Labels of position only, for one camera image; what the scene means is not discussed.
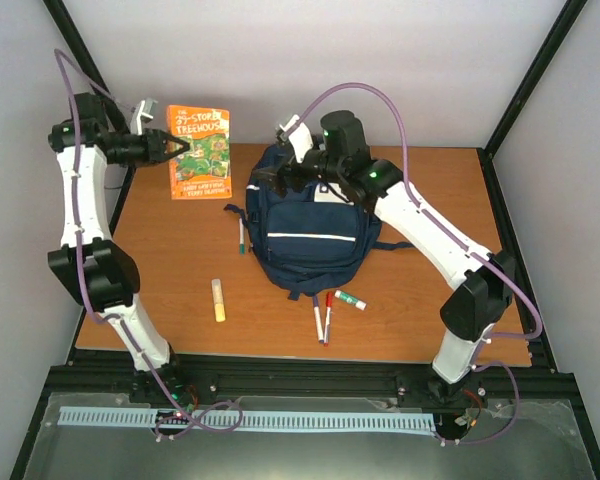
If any orange Treehouse paperback book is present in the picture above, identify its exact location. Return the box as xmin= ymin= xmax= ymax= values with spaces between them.
xmin=166 ymin=104 xmax=232 ymax=200

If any navy blue backpack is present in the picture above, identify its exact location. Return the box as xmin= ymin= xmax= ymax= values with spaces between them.
xmin=223 ymin=144 xmax=414 ymax=301

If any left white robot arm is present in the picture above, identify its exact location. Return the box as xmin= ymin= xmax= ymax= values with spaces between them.
xmin=47 ymin=93 xmax=189 ymax=403

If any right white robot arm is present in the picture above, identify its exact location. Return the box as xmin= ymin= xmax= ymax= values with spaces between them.
xmin=253 ymin=110 xmax=515 ymax=387

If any green capped marker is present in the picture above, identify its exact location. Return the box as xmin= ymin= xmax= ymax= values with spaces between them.
xmin=238 ymin=218 xmax=246 ymax=255

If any purple capped marker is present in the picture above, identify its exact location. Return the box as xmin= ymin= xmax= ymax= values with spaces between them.
xmin=312 ymin=295 xmax=325 ymax=344

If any red capped marker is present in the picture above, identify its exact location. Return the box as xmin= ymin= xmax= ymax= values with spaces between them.
xmin=324 ymin=291 xmax=334 ymax=346

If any yellow glue stick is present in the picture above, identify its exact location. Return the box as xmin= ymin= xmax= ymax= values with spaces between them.
xmin=211 ymin=279 xmax=226 ymax=323

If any green white glue stick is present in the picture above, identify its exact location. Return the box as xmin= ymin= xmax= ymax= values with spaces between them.
xmin=334 ymin=290 xmax=367 ymax=311

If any clear acrylic front plate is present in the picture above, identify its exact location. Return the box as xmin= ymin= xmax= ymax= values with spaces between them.
xmin=24 ymin=394 xmax=594 ymax=479

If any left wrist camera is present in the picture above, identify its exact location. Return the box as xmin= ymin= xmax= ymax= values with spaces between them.
xmin=129 ymin=98 xmax=157 ymax=135

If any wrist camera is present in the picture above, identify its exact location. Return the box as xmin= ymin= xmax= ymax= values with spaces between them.
xmin=276 ymin=114 xmax=314 ymax=164
xmin=129 ymin=98 xmax=157 ymax=135

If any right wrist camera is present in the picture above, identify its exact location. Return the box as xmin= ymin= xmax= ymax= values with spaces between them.
xmin=276 ymin=114 xmax=314 ymax=164

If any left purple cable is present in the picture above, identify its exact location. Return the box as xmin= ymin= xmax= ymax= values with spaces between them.
xmin=53 ymin=48 xmax=244 ymax=443

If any purple cable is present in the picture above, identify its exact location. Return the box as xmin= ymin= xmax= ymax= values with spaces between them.
xmin=53 ymin=48 xmax=244 ymax=443
xmin=287 ymin=82 xmax=544 ymax=447

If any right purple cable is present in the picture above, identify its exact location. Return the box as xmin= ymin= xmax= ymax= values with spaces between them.
xmin=287 ymin=82 xmax=544 ymax=447

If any black aluminium frame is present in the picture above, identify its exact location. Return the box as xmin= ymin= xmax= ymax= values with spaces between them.
xmin=11 ymin=1 xmax=600 ymax=479

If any light blue cable duct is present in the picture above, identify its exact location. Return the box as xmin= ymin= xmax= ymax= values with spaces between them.
xmin=57 ymin=406 xmax=436 ymax=436

